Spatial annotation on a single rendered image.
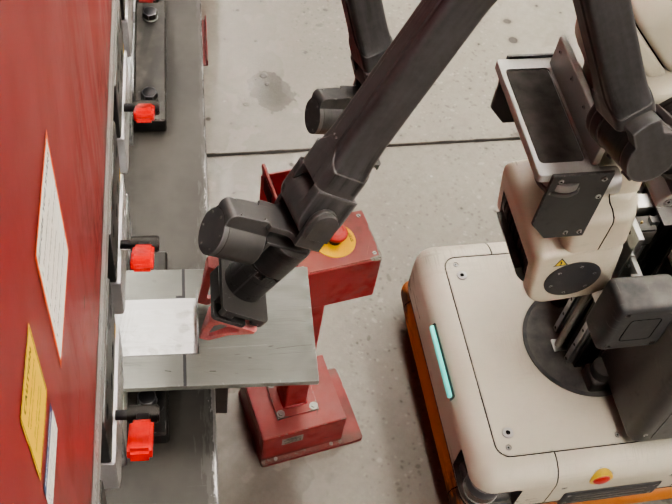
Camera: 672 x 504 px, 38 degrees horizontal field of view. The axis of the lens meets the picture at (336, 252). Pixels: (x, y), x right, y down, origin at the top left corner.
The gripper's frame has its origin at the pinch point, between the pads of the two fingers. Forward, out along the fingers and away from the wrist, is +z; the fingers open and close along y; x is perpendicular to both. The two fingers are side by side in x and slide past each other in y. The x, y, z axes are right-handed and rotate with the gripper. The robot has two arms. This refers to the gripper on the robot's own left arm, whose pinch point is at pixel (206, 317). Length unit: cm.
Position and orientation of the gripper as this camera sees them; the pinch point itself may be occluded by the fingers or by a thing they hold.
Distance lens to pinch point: 129.8
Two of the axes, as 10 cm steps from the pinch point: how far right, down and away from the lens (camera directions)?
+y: 1.1, 8.0, -5.8
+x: 7.9, 2.9, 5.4
